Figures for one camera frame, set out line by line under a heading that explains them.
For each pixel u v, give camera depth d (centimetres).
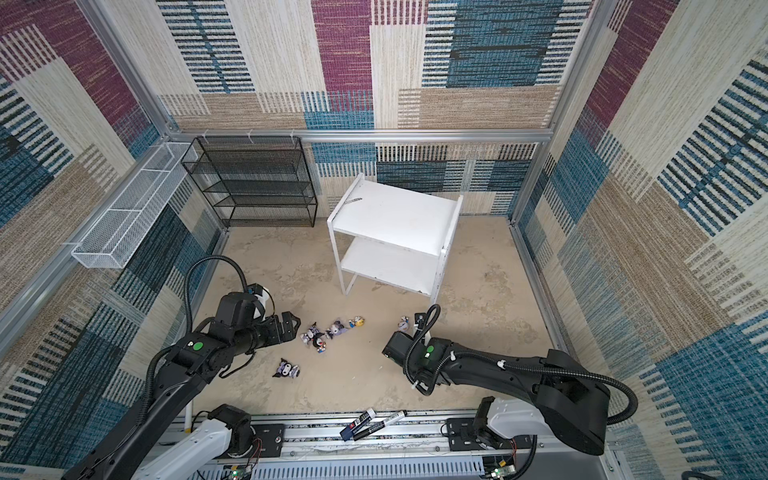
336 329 89
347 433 74
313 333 89
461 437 73
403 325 91
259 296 70
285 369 82
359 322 91
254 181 110
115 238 70
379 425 75
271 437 74
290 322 70
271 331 68
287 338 68
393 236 72
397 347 64
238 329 58
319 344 87
